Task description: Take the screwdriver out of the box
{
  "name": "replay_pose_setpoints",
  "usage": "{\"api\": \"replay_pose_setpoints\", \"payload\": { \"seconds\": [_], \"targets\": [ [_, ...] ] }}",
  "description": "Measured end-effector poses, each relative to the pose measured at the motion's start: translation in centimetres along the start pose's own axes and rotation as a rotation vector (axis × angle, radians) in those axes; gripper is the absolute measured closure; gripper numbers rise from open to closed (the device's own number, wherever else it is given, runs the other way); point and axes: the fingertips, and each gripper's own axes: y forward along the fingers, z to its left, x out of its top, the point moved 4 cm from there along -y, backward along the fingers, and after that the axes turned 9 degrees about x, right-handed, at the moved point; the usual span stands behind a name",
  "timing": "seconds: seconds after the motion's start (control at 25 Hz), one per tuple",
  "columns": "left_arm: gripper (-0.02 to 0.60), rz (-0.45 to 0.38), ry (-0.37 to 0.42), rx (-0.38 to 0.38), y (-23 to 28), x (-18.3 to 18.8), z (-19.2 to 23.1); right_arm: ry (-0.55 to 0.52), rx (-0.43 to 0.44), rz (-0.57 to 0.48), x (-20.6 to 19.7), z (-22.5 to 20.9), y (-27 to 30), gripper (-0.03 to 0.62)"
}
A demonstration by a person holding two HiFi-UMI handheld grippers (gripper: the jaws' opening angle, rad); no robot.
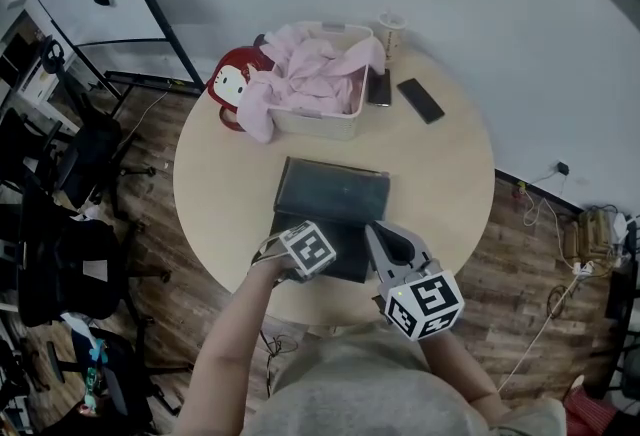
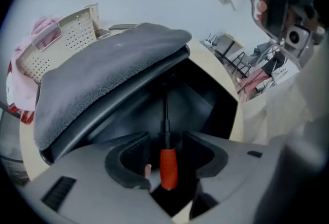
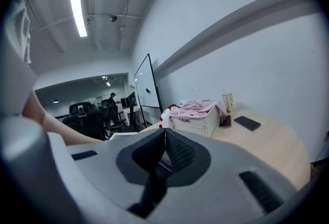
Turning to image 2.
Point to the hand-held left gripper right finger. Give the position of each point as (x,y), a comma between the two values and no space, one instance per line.
(231,171)

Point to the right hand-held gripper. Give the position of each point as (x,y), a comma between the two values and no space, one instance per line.
(295,12)

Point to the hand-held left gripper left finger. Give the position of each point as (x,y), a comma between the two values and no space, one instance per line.
(97,182)

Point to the white desk with black legs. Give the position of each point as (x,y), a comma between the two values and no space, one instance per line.
(231,40)

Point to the person's white shirt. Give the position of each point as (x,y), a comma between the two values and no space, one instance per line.
(277,104)

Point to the red white patterned bag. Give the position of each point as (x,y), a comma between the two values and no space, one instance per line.
(27,116)

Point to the grey cloth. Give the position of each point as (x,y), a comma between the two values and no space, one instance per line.
(102,68)

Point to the pink cloth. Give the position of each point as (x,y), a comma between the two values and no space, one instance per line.
(23,84)

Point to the white perforated basket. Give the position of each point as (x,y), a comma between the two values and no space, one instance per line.
(77,35)

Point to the dark smartphone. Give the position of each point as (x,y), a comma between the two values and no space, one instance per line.
(123,26)

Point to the black frame chair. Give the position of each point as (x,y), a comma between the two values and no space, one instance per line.
(240,62)

